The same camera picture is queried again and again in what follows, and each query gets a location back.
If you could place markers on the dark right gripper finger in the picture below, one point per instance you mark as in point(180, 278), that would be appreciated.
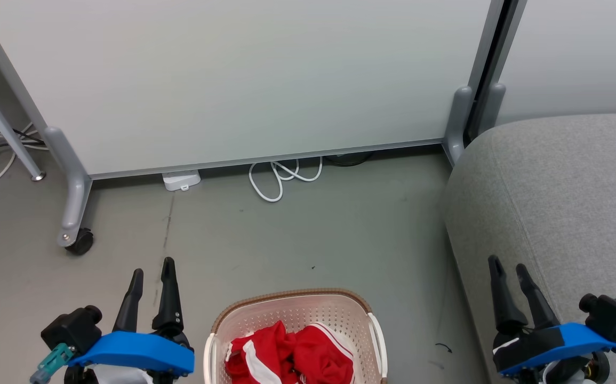
point(540, 306)
point(504, 304)

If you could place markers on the plain red shirt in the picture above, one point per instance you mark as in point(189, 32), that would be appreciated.
point(324, 357)

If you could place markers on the small black floor scrap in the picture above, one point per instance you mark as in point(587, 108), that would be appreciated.
point(445, 347)

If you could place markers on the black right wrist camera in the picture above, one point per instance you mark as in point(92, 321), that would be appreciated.
point(609, 316)

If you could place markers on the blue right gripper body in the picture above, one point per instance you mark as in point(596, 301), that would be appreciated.
point(553, 344)

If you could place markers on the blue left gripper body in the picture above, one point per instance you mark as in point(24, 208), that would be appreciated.
point(132, 349)

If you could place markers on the beige perforated laundry basket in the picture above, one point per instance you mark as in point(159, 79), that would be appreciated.
point(297, 312)

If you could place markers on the grey fabric sofa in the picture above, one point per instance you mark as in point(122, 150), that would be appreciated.
point(564, 197)

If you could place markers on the white power adapter box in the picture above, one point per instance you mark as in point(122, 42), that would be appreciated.
point(181, 180)

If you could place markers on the black caster wheel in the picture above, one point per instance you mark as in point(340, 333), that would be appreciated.
point(81, 242)

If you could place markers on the red garment with white stripe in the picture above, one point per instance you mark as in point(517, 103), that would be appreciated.
point(257, 354)

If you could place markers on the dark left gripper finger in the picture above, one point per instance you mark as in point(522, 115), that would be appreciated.
point(129, 309)
point(169, 298)

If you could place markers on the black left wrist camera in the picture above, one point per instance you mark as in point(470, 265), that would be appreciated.
point(73, 328)

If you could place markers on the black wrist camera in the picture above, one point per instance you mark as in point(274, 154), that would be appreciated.
point(609, 316)
point(73, 328)

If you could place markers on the narrow white partition panel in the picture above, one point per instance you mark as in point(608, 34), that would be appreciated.
point(574, 53)

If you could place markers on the wide white partition panel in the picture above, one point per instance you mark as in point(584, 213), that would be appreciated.
point(233, 80)

